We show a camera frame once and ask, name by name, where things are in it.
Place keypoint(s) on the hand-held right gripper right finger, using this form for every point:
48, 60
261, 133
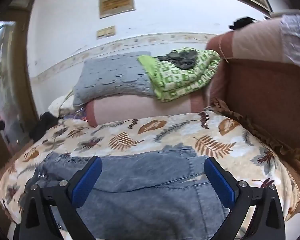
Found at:
220, 180

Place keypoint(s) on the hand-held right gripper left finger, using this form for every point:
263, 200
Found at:
86, 180

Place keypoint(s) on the pink striped bolster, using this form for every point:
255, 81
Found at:
140, 110

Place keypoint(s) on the black object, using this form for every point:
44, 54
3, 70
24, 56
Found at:
242, 22

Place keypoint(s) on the blue denim pants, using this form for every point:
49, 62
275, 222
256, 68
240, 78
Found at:
145, 195

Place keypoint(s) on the dark green cloth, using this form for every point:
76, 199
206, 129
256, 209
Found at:
182, 57

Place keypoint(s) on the grey pillow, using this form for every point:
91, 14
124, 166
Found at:
110, 77

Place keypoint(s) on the leaf print blanket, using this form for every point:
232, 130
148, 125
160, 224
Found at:
165, 132

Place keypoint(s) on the wall switch plate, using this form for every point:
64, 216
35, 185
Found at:
105, 32

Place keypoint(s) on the framed wall plaque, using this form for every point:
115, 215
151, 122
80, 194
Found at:
116, 3

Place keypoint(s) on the black cloth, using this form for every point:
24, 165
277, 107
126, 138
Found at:
43, 126

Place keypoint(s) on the green patterned folded blanket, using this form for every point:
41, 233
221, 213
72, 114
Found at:
180, 80

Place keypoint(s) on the white striped cloth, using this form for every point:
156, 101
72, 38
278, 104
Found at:
295, 37

